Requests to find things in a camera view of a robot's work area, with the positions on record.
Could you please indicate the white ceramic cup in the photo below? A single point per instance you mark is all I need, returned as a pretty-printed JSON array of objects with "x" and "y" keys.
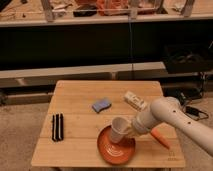
[{"x": 119, "y": 129}]

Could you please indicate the black striped cloth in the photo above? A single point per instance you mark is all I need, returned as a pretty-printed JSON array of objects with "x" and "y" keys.
[{"x": 57, "y": 127}]

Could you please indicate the blue sponge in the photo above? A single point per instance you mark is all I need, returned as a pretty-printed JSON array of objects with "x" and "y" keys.
[{"x": 101, "y": 104}]

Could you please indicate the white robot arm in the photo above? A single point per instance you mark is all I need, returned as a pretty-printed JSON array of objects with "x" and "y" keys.
[{"x": 168, "y": 110}]

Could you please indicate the orange ceramic bowl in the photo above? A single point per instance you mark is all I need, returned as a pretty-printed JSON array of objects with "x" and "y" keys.
[{"x": 112, "y": 153}]

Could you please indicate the black bin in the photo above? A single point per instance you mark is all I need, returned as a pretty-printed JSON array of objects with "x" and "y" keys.
[{"x": 187, "y": 58}]

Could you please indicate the wooden table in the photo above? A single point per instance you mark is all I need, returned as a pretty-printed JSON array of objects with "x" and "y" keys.
[{"x": 77, "y": 113}]

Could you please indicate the white rectangular box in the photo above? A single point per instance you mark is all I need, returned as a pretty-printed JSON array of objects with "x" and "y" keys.
[{"x": 135, "y": 101}]

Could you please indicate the black power adapter with cable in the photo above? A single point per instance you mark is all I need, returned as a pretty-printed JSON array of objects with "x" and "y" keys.
[{"x": 195, "y": 113}]

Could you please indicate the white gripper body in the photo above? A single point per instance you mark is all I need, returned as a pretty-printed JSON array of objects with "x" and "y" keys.
[{"x": 141, "y": 124}]

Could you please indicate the orange carrot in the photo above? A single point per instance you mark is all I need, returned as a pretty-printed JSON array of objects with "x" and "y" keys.
[{"x": 157, "y": 135}]

